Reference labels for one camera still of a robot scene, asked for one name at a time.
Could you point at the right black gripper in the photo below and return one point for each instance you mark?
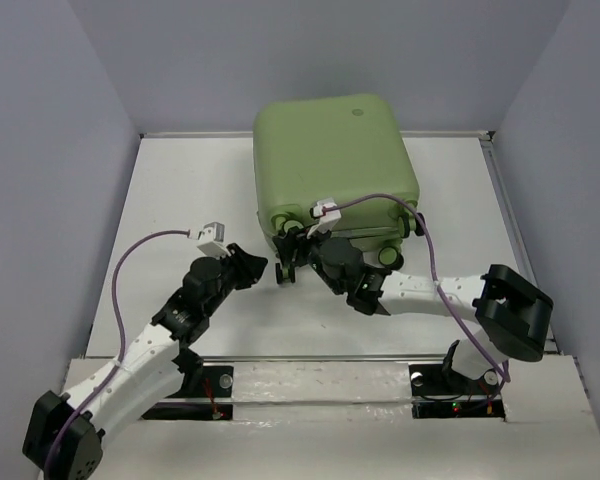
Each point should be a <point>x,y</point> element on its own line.
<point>290,240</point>

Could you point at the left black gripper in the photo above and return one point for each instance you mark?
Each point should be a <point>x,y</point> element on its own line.
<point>248,267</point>

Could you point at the green hard-shell suitcase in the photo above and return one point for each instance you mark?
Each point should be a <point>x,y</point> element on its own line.
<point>348,148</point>

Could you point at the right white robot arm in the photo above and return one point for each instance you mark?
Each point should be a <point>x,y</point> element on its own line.
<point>502,315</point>

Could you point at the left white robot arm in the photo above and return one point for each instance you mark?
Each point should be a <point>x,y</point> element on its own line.
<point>67,433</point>

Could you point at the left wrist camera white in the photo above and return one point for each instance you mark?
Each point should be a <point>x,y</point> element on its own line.
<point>210,240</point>

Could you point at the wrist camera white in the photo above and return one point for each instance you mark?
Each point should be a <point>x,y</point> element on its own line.
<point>326,214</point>
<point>210,240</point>

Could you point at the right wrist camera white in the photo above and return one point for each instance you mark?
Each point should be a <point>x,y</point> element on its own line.
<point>326,214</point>

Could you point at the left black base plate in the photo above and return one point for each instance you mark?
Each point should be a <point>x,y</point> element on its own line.
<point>208,398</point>

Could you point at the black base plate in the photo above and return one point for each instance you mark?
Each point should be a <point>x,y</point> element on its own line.
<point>439,392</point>
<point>208,398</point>

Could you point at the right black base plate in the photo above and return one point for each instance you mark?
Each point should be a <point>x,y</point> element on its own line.
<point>439,392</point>

